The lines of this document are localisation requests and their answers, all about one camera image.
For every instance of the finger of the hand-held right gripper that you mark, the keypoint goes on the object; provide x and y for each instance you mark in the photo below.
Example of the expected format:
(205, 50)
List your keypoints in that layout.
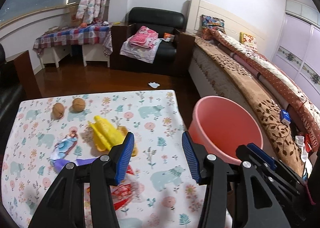
(275, 180)
(262, 156)

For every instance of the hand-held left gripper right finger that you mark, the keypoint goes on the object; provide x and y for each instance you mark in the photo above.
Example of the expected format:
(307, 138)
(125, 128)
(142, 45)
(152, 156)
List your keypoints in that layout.
(191, 158)

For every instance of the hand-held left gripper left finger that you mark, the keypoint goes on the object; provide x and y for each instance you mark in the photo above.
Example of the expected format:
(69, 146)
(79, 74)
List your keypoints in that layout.
(125, 158)

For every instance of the yellow foam fruit net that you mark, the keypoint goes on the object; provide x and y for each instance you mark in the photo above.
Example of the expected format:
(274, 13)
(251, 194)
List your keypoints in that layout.
(107, 133)

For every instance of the pink plastic bucket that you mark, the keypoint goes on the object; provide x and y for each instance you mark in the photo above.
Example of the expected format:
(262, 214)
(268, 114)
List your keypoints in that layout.
(225, 128)

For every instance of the red printed plastic wrapper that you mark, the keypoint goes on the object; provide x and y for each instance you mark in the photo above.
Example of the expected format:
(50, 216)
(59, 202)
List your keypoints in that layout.
(123, 190)

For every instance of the small blue box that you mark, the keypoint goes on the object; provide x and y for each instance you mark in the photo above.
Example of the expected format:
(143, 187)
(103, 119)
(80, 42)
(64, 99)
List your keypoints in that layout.
(285, 116)

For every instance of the cream bag with red lettering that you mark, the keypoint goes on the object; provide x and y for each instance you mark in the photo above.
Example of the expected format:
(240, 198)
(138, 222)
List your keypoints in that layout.
(311, 130)

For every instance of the brown walnut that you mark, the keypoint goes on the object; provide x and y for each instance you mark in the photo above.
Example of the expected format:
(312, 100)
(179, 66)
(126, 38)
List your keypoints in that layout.
(79, 104)
(58, 110)

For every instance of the bed with floral blankets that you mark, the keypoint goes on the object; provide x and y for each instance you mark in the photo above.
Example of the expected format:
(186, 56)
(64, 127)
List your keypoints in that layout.
(250, 85)

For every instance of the white crumpled tissue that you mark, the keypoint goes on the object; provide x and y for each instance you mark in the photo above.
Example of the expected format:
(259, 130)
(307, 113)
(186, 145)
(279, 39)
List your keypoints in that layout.
(153, 84)

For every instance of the beige quilted mattress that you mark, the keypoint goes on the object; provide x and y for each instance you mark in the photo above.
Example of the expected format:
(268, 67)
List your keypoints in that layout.
(197, 73)

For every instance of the orange dotted patchwork quilt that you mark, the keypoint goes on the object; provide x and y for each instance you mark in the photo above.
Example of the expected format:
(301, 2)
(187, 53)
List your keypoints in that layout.
(275, 68)

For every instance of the white floral cloth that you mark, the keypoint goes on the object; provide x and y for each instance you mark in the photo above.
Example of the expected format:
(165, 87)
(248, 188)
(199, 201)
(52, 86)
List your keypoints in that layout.
(140, 52)

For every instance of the white desk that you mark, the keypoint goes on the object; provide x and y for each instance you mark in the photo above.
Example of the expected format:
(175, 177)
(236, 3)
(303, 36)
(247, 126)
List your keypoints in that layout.
(95, 54)

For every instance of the lilac wardrobe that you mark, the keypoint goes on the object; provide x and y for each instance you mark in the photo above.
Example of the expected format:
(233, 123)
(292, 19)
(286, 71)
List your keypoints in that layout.
(300, 50)

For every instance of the yellow floral pillow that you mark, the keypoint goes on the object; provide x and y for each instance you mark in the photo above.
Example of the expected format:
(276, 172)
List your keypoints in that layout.
(248, 39)

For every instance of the pink folded blanket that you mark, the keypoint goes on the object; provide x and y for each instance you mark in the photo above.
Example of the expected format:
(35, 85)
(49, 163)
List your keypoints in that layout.
(143, 37)

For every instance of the small orange box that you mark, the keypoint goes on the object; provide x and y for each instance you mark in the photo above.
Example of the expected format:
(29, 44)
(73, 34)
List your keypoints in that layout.
(168, 35)

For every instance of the plaid tablecloth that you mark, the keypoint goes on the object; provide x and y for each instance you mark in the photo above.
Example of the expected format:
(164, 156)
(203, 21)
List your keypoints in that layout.
(72, 34)

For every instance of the colourful cartoon pillow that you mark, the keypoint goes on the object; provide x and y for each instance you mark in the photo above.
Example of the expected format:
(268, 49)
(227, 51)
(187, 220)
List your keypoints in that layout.
(212, 24)

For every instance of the black leather sofa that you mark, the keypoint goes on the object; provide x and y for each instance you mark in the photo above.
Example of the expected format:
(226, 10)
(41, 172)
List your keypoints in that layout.
(7, 88)

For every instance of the black leather armchair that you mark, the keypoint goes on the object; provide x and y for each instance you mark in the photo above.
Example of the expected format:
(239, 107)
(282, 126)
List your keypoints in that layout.
(150, 18)

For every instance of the white bed headboard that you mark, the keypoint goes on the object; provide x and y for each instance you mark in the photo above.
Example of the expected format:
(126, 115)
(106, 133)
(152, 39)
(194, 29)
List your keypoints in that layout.
(225, 15)

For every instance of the brown paper bag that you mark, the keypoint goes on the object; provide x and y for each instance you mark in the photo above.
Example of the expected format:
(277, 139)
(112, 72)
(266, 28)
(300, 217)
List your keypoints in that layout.
(73, 15)

